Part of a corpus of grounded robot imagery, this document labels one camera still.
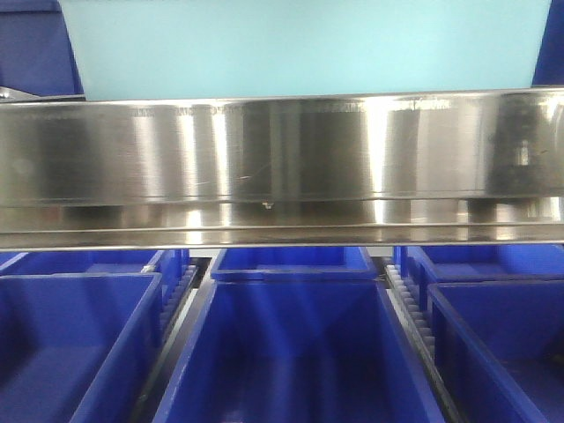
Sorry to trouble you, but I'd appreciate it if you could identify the light blue plastic bin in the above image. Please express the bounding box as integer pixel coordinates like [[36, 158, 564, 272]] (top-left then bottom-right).
[[61, 1, 550, 100]]

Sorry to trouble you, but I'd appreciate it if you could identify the dark blue bin rear middle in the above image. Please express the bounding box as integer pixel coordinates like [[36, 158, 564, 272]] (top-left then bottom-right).
[[211, 247, 377, 281]]

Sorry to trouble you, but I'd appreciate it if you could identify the dark blue bin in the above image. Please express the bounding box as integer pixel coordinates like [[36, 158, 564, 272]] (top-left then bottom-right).
[[154, 281, 443, 422], [531, 0, 564, 86], [429, 281, 563, 422], [1, 273, 162, 422], [393, 244, 563, 311], [1, 249, 189, 303], [211, 247, 377, 281], [1, 1, 84, 96]]

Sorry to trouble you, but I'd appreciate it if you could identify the dark blue bin lower middle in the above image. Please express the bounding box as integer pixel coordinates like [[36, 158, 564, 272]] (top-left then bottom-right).
[[154, 281, 443, 422]]

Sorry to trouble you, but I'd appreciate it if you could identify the dark blue bin rear left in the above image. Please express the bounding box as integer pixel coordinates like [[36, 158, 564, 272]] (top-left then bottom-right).
[[1, 249, 189, 303]]

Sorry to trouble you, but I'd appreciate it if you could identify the dark blue bin lower left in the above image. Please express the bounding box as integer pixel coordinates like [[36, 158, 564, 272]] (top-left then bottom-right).
[[1, 273, 162, 422]]

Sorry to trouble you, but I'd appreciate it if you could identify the dark blue bin rear right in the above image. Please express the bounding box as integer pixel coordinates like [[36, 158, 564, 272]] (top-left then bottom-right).
[[393, 244, 563, 311]]

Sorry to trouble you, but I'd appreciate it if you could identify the dark blue bin lower right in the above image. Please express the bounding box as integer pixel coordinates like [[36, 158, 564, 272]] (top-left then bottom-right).
[[429, 281, 563, 422]]

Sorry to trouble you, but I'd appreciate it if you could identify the dark blue bin upper left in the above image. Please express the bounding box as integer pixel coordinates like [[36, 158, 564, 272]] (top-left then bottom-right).
[[1, 1, 84, 96]]

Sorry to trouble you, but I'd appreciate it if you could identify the dark blue bin upper right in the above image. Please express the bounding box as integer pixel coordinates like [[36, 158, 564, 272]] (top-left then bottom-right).
[[531, 0, 564, 86]]

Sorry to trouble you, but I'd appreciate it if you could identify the left roller track rail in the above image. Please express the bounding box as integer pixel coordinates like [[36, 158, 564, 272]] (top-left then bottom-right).
[[129, 257, 212, 422]]

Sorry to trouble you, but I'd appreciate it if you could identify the roller track rail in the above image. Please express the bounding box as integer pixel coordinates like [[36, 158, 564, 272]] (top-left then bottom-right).
[[374, 257, 464, 423], [129, 257, 212, 422]]

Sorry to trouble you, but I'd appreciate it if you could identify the right roller track rail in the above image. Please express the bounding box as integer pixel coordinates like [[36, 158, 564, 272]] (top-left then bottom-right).
[[374, 257, 464, 423]]

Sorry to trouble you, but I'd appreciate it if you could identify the stainless steel shelf front rail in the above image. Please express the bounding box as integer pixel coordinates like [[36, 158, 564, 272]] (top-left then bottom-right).
[[1, 88, 563, 250]]

